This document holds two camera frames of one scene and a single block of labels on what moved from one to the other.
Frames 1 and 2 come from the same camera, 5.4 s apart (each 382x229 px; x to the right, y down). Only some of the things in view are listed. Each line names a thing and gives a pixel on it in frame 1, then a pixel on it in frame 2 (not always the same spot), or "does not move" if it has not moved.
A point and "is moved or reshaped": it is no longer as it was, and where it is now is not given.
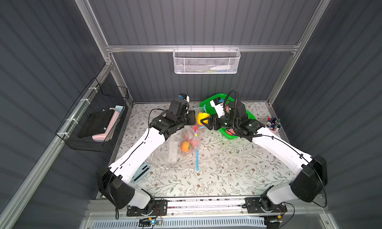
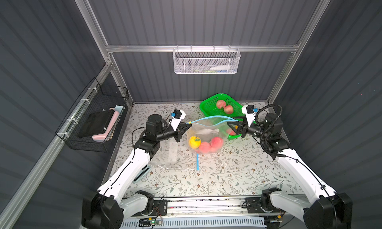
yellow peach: x=202 y=115 to x=194 y=142
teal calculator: x=144 y=168 does not move
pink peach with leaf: x=194 y=142 to x=205 y=147
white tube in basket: x=224 y=67 does not move
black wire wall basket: x=91 y=125 does not move
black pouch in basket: x=97 y=123 does not move
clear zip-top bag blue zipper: x=182 y=151 is moved or reshaped
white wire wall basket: x=206 y=60 does not move
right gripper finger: x=209 y=125 to x=236 y=126
